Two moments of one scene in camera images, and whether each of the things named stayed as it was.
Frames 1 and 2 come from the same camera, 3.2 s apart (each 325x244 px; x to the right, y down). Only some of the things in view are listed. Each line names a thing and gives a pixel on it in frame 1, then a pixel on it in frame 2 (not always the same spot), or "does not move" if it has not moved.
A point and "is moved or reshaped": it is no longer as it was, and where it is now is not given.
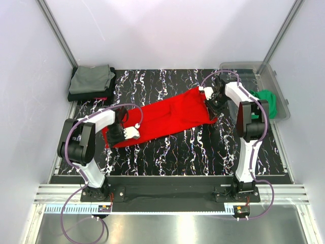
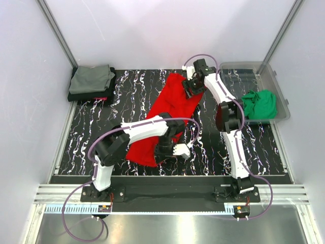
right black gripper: (213, 112) to (186, 84)
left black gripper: (111, 141) to (160, 156)
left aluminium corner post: (58, 32) does not move
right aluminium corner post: (297, 5) does not move
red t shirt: (185, 112) is moved or reshaped
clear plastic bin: (256, 75) does not move
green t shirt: (266, 95) does not move
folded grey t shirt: (95, 79) does not move
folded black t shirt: (108, 93) does not move
